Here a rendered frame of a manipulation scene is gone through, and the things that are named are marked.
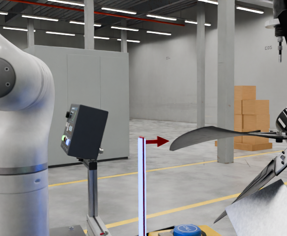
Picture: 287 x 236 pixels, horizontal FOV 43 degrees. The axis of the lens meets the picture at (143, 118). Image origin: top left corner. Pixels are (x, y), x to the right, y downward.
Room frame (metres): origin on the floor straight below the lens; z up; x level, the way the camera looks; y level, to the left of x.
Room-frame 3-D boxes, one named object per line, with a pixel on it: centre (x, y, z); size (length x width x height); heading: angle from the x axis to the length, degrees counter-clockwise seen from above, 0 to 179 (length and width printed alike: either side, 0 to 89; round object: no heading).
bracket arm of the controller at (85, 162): (1.35, 0.21, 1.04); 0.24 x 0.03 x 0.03; 18
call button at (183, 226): (0.52, -0.06, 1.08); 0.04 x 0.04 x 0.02
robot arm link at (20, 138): (0.76, 0.26, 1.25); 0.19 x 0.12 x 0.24; 1
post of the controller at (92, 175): (1.26, 0.18, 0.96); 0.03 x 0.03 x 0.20; 18
